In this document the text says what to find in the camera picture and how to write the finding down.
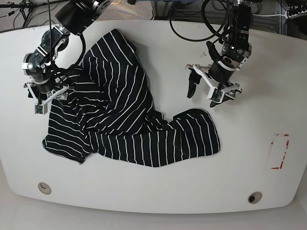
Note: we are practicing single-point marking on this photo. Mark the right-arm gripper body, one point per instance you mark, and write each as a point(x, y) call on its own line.
point(45, 93)

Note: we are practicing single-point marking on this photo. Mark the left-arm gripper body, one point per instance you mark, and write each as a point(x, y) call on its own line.
point(217, 76)

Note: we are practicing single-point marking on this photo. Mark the navy white striped T-shirt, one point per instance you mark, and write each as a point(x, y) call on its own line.
point(110, 111)

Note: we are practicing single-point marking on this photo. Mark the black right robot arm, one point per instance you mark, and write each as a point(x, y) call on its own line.
point(48, 81)

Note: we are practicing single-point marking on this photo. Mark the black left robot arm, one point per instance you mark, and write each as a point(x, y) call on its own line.
point(228, 53)

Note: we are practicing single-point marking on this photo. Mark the red tape rectangle marking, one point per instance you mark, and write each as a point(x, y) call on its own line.
point(278, 150)

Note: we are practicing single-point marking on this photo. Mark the left table grommet hole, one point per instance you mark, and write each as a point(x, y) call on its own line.
point(44, 188)

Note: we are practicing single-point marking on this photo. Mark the table grommet hole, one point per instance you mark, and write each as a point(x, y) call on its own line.
point(255, 197)
point(44, 188)

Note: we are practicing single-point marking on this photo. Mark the right table grommet hole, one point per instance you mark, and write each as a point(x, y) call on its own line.
point(255, 197)

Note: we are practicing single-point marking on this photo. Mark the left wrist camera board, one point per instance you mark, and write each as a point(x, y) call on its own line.
point(217, 95)

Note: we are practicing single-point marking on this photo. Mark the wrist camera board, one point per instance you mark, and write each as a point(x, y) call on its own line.
point(217, 95)
point(39, 109)

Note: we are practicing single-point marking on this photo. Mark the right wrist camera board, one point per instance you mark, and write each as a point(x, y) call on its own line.
point(39, 109)

